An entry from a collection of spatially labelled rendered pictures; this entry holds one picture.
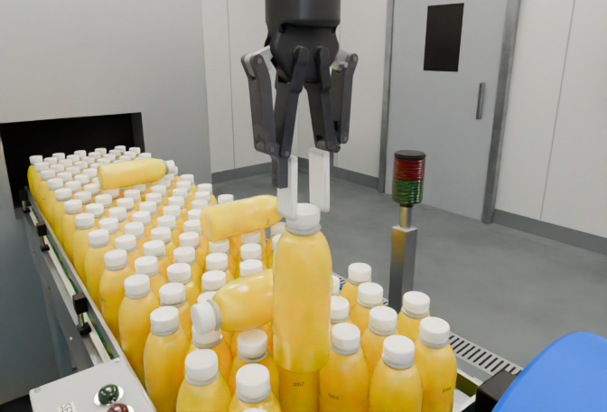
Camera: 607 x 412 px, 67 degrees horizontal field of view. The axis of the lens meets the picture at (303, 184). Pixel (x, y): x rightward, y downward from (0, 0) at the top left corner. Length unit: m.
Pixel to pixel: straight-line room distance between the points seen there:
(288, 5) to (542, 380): 0.37
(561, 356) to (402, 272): 0.62
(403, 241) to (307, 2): 0.63
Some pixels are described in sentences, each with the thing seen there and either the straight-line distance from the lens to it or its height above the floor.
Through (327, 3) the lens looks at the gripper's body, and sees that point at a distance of 0.46.
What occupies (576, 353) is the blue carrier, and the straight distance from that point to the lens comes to 0.43.
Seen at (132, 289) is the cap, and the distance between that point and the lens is 0.80.
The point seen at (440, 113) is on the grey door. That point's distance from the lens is 4.34.
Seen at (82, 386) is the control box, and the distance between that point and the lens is 0.61.
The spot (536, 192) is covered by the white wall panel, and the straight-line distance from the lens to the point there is 4.09.
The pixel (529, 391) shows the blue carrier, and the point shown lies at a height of 1.22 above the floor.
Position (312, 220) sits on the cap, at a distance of 0.51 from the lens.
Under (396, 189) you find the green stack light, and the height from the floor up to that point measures 1.19.
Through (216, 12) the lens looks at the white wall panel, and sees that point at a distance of 5.09.
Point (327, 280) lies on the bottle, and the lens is 0.53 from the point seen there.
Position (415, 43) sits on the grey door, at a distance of 4.49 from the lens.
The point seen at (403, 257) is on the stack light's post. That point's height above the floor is 1.04.
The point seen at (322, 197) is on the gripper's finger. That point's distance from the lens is 0.52.
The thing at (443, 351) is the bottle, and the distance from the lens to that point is 0.68.
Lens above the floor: 1.46
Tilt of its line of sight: 16 degrees down
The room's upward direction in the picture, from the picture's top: straight up
